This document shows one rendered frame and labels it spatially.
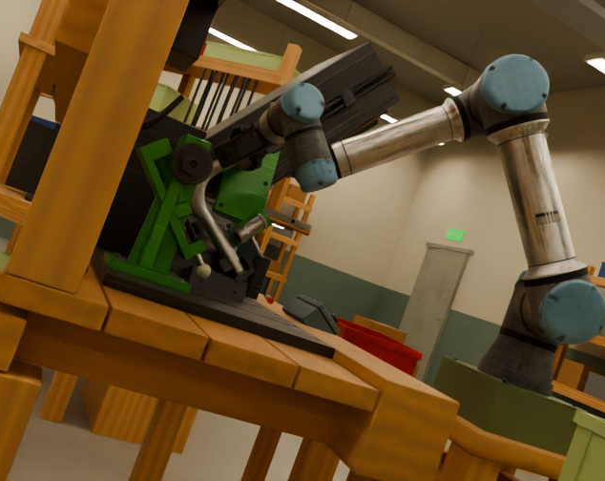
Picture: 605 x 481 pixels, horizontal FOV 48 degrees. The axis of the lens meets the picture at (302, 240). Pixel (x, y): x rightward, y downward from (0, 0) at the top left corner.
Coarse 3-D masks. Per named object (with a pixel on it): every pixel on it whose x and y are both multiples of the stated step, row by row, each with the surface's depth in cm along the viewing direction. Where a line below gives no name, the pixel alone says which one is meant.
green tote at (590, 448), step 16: (576, 416) 94; (592, 416) 91; (576, 432) 94; (592, 432) 90; (576, 448) 92; (592, 448) 89; (576, 464) 91; (592, 464) 88; (560, 480) 93; (576, 480) 90; (592, 480) 87
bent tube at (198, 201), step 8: (216, 160) 152; (216, 168) 151; (200, 184) 149; (200, 192) 149; (192, 200) 149; (200, 200) 148; (200, 208) 148; (200, 216) 148; (208, 216) 148; (208, 224) 148; (216, 224) 149; (208, 232) 149; (216, 232) 149; (216, 240) 149; (224, 240) 149; (224, 248) 149; (232, 248) 150; (224, 256) 149; (232, 256) 149; (232, 264) 149; (240, 264) 150; (232, 272) 150
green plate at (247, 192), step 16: (272, 160) 161; (224, 176) 155; (240, 176) 157; (256, 176) 159; (272, 176) 160; (224, 192) 155; (240, 192) 156; (256, 192) 158; (224, 208) 154; (240, 208) 156; (256, 208) 157
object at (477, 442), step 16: (464, 432) 122; (480, 432) 120; (464, 448) 121; (480, 448) 119; (496, 448) 120; (512, 448) 121; (528, 448) 123; (512, 464) 121; (528, 464) 122; (544, 464) 123; (560, 464) 125
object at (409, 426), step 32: (288, 320) 146; (352, 352) 125; (384, 384) 103; (416, 384) 111; (352, 416) 108; (384, 416) 102; (416, 416) 104; (448, 416) 106; (352, 448) 104; (384, 448) 103; (416, 448) 105; (384, 480) 103; (416, 480) 105
